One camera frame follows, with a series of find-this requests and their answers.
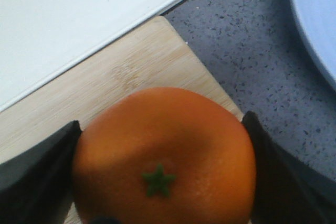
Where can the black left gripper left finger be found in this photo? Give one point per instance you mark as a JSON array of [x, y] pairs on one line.
[[35, 185]]

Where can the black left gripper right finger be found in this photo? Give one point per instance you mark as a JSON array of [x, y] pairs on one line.
[[287, 190]]

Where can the orange fruit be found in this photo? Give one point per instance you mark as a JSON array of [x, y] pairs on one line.
[[165, 155]]

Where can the light blue plate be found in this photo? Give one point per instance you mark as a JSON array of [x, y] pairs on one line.
[[315, 20]]

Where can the white tray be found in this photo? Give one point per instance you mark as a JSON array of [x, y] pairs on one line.
[[41, 39]]

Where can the wooden cutting board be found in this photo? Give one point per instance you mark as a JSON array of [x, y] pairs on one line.
[[151, 56]]

